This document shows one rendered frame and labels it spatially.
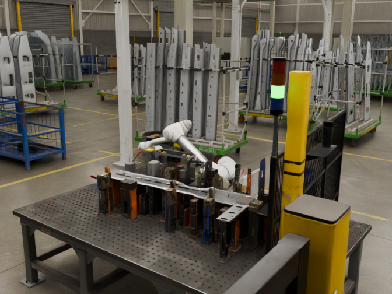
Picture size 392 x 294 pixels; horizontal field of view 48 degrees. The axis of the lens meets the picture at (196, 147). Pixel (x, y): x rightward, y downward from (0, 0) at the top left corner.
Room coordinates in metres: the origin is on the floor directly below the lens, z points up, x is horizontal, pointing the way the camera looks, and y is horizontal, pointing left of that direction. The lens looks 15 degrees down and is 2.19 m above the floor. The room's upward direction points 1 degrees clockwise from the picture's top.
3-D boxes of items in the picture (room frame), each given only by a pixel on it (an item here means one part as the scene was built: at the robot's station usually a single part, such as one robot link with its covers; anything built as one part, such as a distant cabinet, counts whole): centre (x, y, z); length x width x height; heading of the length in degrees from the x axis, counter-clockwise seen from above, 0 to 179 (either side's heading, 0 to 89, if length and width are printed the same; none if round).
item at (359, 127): (9.51, -3.36, 0.88); 1.91 x 1.00 x 1.76; 144
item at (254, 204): (2.85, -0.42, 0.88); 0.08 x 0.08 x 0.36; 61
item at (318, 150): (2.88, -0.85, 1.46); 0.36 x 0.15 x 0.18; 151
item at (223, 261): (2.69, -0.19, 0.84); 0.11 x 0.06 x 0.29; 151
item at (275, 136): (2.27, -0.42, 1.79); 0.07 x 0.07 x 0.57
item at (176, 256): (3.39, 0.07, 0.68); 2.56 x 1.61 x 0.04; 53
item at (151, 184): (3.33, 0.18, 1.00); 1.38 x 0.22 x 0.02; 61
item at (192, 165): (3.46, -0.03, 0.94); 0.18 x 0.13 x 0.49; 61
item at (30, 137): (7.47, 3.02, 0.47); 1.20 x 0.80 x 0.95; 55
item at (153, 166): (3.63, 0.36, 0.90); 0.13 x 0.10 x 0.41; 151
